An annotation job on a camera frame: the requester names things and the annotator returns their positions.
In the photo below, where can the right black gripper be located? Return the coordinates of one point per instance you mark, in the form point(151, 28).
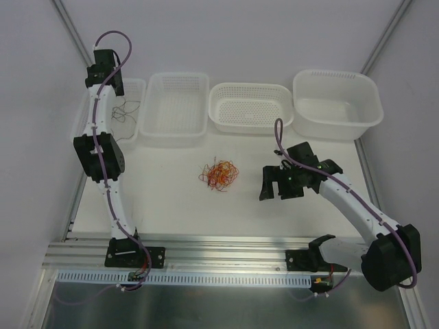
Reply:
point(283, 181)

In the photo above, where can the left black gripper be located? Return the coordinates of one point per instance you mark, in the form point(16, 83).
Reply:
point(99, 79)

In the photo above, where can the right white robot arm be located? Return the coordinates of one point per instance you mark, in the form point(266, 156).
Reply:
point(391, 253)

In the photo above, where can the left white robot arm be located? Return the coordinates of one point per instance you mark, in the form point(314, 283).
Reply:
point(100, 156)

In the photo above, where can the far-left white perforated basket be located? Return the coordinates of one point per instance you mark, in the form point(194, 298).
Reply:
point(125, 114)

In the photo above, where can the far-right white plastic tub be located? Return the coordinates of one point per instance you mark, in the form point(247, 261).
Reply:
point(334, 105)

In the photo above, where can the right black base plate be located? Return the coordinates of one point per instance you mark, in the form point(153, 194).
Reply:
point(305, 260)

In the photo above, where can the aluminium mounting rail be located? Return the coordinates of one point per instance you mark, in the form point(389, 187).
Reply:
point(208, 254)

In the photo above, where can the white slotted cable duct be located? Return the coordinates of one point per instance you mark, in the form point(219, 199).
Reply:
point(187, 279)

